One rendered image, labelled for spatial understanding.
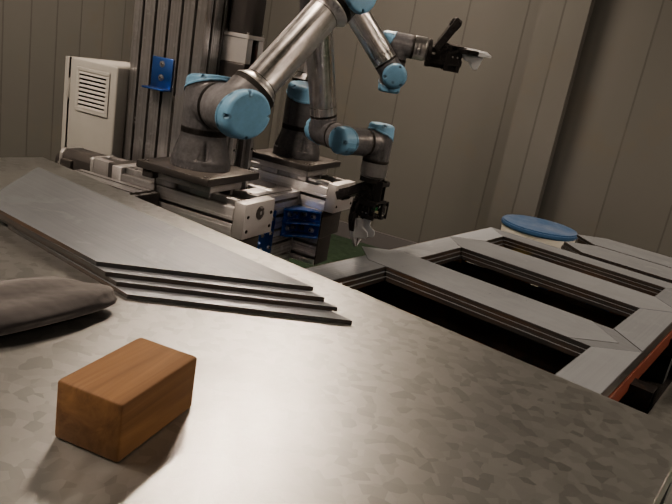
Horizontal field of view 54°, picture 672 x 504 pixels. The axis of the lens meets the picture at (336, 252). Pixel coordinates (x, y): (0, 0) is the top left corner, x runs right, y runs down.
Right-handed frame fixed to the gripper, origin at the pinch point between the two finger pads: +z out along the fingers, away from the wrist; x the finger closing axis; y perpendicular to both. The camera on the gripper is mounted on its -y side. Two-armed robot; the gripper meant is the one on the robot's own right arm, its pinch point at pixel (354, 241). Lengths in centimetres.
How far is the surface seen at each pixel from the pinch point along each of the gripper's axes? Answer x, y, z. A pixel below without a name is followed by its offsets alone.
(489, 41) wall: 281, -108, -79
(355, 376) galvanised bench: -103, 72, -19
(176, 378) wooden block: -124, 68, -24
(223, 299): -102, 51, -20
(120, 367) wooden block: -127, 65, -24
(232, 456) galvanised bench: -123, 74, -19
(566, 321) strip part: 1, 65, 1
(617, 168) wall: 302, -7, -13
